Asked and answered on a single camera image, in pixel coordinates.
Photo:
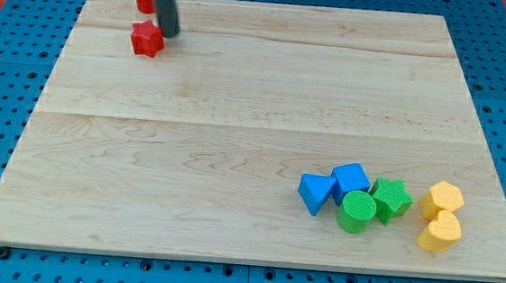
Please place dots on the red star block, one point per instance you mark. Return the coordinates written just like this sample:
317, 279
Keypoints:
147, 39

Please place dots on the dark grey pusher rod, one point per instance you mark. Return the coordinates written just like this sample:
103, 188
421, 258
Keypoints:
167, 17

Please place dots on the yellow heart block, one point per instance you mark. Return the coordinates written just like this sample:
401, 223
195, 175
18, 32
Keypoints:
441, 233

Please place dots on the green star block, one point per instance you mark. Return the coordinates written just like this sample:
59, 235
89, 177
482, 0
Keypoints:
391, 197

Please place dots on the blue triangle block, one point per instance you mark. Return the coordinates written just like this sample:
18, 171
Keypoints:
315, 190

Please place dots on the wooden board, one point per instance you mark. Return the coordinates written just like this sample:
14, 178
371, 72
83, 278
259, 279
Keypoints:
197, 153

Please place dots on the blue cube block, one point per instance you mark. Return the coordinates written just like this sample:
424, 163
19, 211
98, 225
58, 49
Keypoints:
349, 177

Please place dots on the green cylinder block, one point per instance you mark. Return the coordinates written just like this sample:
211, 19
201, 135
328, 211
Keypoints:
356, 211

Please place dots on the yellow hexagon block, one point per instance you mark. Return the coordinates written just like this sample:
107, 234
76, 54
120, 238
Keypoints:
442, 196

